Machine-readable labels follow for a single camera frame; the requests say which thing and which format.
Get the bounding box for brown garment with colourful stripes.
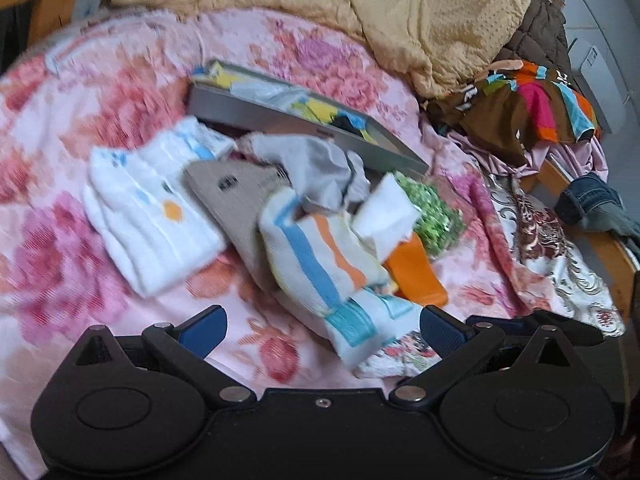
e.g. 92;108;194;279
430;60;601;166

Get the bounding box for white appliance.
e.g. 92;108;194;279
547;0;640;133

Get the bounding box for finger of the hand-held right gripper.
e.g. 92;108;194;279
465;310;606;347

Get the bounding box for blue orange striped cloth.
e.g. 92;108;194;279
257;187;431;366

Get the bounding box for blue denim jeans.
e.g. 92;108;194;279
555;172;640;241

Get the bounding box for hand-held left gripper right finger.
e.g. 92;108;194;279
389;305;583;406

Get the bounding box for plain white cloth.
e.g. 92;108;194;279
352;172;421;261

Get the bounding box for grey metal tray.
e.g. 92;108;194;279
187;60;431;176

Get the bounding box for green patterned cloth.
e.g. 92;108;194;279
392;170;466;261

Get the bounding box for grey cloth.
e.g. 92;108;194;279
250;132;371;211

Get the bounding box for brown white ornate cloth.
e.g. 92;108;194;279
480;170;626;338

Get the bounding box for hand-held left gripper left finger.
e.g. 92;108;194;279
65;305;253;406

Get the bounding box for brown quilted jacket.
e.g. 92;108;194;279
492;0;571;68

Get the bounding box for yellow green blue cloth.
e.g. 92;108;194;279
292;99;373;141

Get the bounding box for grey brown cardboard piece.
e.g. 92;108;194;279
182;162;291;286

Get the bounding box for pink satin cloth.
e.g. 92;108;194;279
447;130;608;196

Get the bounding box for yellow blanket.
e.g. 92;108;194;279
107;0;543;98

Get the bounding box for white cloth with orange dot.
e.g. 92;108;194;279
82;115;238;298

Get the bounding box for white red floral cloth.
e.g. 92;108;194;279
355;332;443;378

